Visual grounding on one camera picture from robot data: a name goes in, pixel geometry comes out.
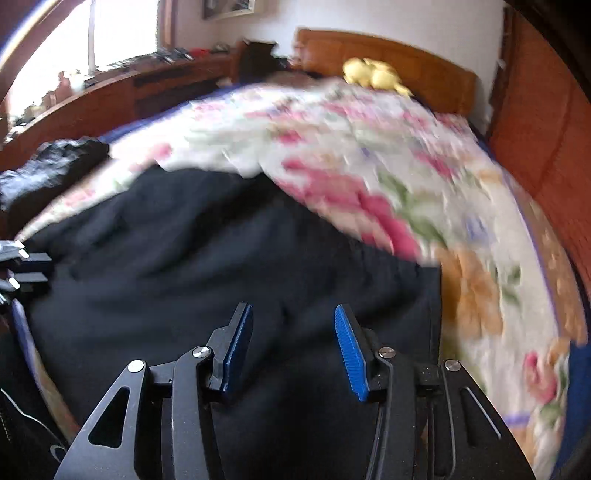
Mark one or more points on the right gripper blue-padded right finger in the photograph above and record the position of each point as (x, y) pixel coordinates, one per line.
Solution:
(433, 421)

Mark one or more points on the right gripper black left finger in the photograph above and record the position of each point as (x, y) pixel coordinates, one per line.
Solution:
(155, 422)

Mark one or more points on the large dark navy garment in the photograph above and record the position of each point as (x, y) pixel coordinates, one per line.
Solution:
(151, 272)

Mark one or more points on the black folded jacket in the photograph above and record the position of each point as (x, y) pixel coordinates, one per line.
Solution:
(53, 169)

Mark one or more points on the floral plush blanket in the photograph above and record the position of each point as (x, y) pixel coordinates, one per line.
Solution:
(385, 170)

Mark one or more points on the blue bed sheet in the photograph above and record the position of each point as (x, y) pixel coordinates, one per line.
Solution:
(119, 132)

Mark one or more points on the long wooden desk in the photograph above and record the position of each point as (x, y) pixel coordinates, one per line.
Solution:
(119, 101)

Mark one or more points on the dark wooden chair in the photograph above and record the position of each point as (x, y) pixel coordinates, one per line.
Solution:
(255, 60)

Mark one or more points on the wooden louvered wardrobe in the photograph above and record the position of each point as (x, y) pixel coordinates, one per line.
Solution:
(541, 135)

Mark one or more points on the yellow plush toy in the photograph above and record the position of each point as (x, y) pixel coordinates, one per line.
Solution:
(374, 74)

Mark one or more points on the wooden bed headboard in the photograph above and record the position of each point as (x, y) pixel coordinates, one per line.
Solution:
(443, 85)

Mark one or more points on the window with wooden frame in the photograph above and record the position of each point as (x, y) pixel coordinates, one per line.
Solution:
(60, 44)

